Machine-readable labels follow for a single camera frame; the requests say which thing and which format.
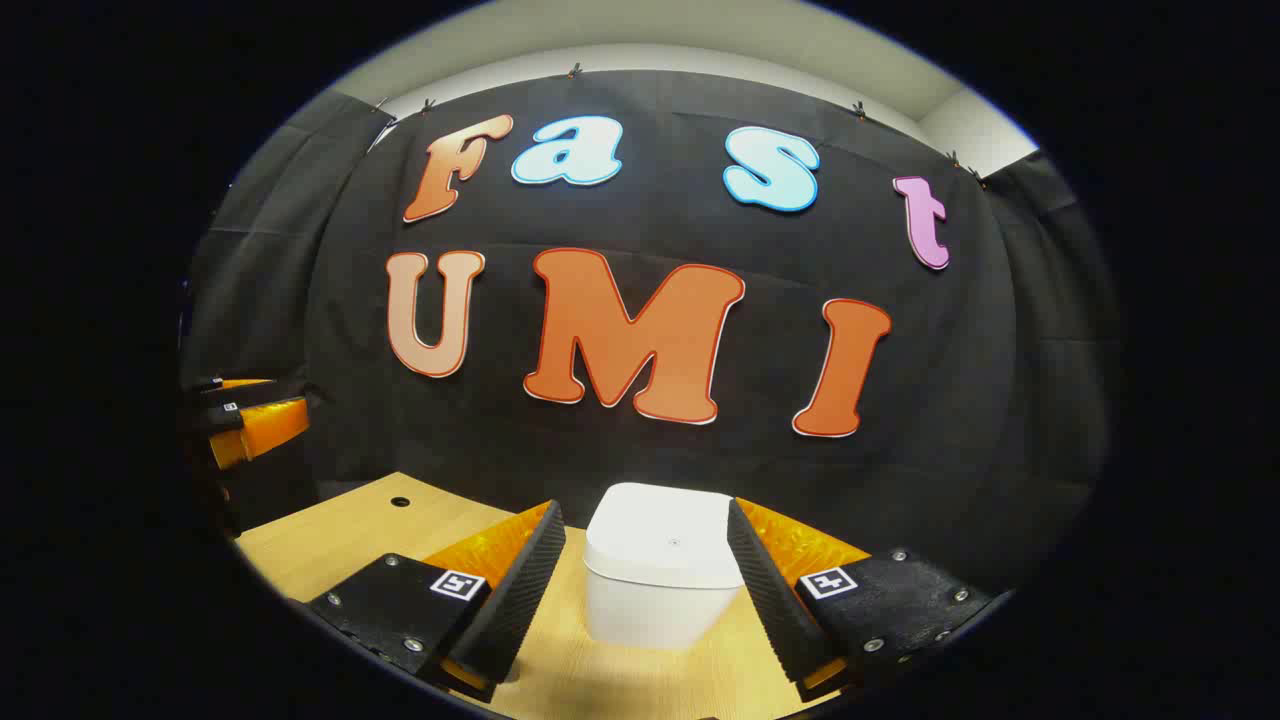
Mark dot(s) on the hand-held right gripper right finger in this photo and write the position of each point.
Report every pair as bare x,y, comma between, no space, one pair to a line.
775,600

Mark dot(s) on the black backdrop cloth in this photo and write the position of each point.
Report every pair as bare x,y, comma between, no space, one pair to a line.
700,460

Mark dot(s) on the white desktop garbage bin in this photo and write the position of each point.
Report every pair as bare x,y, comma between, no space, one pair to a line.
660,560

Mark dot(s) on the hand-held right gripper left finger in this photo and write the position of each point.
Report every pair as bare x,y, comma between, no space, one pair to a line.
520,600

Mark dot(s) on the wooden desktop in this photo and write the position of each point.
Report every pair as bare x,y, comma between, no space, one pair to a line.
330,540

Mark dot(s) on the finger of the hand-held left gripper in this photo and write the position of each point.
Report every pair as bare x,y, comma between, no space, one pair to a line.
260,392
265,430

